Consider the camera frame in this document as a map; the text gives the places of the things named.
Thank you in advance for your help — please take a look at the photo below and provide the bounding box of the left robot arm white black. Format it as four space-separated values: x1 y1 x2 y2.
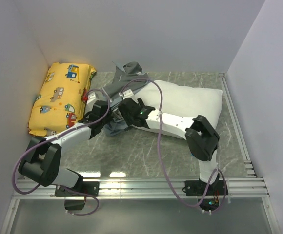
16 100 112 196

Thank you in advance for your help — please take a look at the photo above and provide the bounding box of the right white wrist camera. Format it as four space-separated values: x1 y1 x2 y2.
119 89 134 99

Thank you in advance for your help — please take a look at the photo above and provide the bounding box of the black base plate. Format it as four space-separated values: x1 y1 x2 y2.
54 181 100 197
182 180 229 196

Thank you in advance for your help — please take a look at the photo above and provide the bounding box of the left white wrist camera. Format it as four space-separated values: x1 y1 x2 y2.
82 92 99 105

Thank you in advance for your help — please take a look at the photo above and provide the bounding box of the right black controller box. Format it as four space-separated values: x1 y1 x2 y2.
198 198 219 212

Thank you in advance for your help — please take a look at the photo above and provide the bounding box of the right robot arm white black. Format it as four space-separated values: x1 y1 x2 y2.
118 97 220 195

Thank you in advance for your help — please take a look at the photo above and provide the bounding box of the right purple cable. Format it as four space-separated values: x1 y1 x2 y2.
121 79 228 213

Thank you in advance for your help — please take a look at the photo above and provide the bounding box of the black controller box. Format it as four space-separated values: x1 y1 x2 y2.
64 199 86 211
198 198 219 212

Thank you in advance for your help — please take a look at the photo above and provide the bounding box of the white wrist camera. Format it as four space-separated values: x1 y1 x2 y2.
82 92 99 105
119 89 134 99

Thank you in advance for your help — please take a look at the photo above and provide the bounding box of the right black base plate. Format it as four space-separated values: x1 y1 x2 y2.
182 180 229 196

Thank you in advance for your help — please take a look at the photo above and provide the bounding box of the purple cable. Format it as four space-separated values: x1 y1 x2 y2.
12 89 112 217
121 79 228 213

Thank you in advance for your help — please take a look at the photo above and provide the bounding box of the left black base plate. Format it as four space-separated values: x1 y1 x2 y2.
54 181 100 197

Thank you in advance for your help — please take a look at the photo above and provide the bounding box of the blue-grey pillowcase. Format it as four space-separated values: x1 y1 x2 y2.
103 61 149 137

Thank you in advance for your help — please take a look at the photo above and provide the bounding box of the left black controller box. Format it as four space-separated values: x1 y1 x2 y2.
64 199 86 211

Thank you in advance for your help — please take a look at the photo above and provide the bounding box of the white pillow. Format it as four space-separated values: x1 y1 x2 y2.
134 80 223 129

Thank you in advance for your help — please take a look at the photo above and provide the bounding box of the yellow cartoon car pillow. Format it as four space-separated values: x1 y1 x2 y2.
28 62 96 137

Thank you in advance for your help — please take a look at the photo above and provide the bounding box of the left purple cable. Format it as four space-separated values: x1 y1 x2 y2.
12 89 112 217

